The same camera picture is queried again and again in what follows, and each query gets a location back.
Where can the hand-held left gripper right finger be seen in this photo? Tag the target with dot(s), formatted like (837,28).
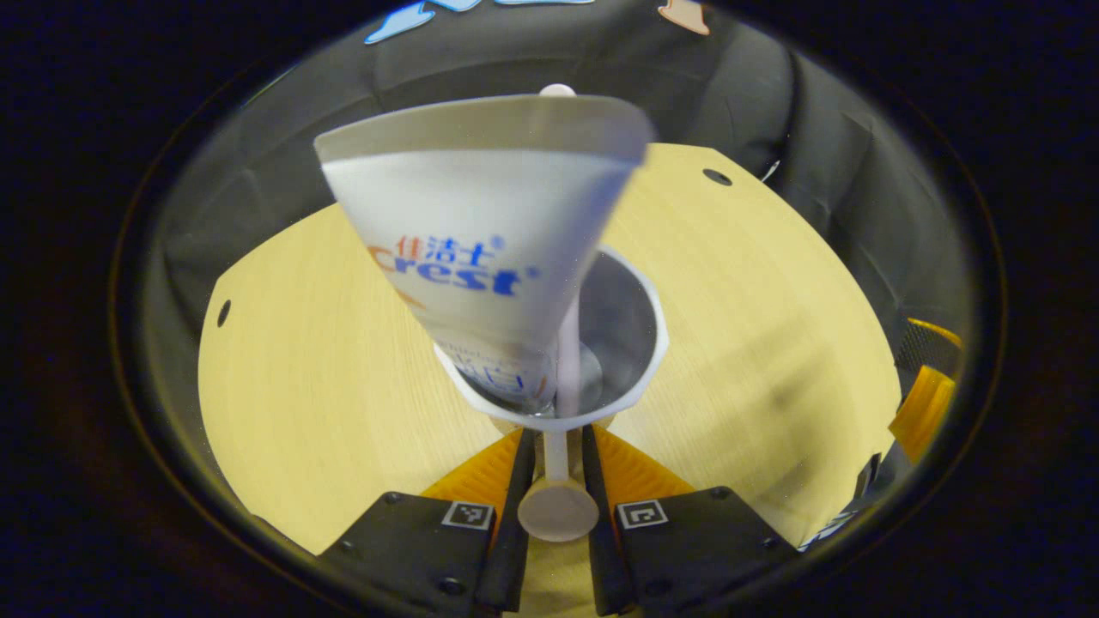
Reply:
(605,558)

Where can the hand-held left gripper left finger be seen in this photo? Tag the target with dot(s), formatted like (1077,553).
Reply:
(506,558)

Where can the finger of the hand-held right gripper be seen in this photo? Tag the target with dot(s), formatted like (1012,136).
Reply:
(936,339)
(925,412)

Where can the pink and white toothbrush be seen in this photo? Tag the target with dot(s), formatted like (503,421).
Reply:
(569,360)

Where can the white toothpaste tube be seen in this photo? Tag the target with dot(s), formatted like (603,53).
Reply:
(481,206)

